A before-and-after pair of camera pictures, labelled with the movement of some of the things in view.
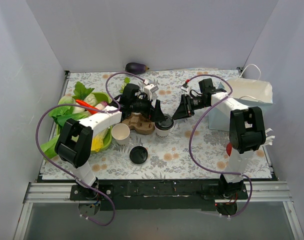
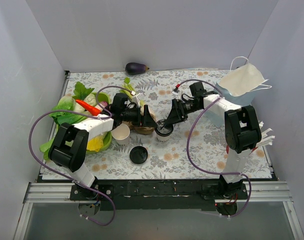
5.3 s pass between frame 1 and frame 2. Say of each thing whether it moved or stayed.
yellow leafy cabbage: stayed
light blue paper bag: moved
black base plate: stayed
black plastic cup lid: stayed
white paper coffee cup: stayed
